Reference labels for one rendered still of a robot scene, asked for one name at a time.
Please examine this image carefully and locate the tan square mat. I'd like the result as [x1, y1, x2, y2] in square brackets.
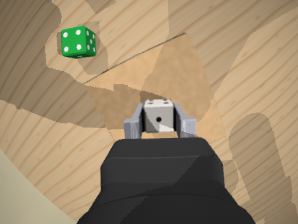
[84, 33, 226, 143]

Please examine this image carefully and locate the green die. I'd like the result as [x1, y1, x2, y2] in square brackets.
[61, 26, 96, 59]

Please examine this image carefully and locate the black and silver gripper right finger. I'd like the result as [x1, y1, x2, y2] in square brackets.
[172, 102, 196, 138]

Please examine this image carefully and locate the white die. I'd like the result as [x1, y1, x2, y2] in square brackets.
[143, 99, 174, 133]

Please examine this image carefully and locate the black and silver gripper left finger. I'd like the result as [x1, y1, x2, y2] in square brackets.
[123, 103, 145, 139]

